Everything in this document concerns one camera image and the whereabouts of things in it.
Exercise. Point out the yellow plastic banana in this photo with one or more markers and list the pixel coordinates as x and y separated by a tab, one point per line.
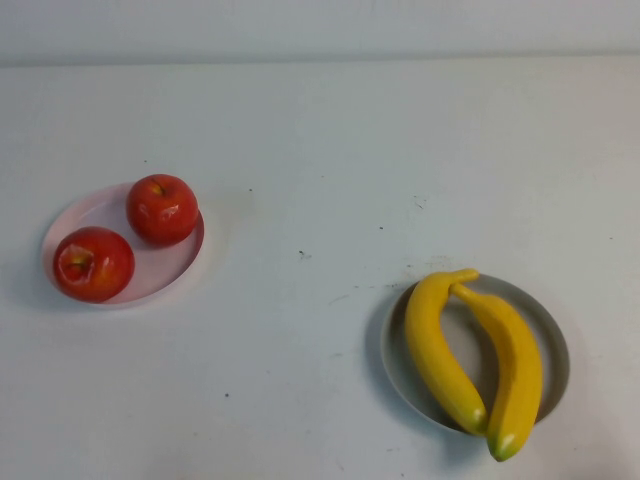
435	350
515	375

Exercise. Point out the red plastic apple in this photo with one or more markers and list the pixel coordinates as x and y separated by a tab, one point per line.
162	210
94	265

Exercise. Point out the pink round plate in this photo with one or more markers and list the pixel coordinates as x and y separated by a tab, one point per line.
160	270

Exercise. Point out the grey round plate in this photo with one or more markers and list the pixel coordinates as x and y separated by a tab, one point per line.
465	330

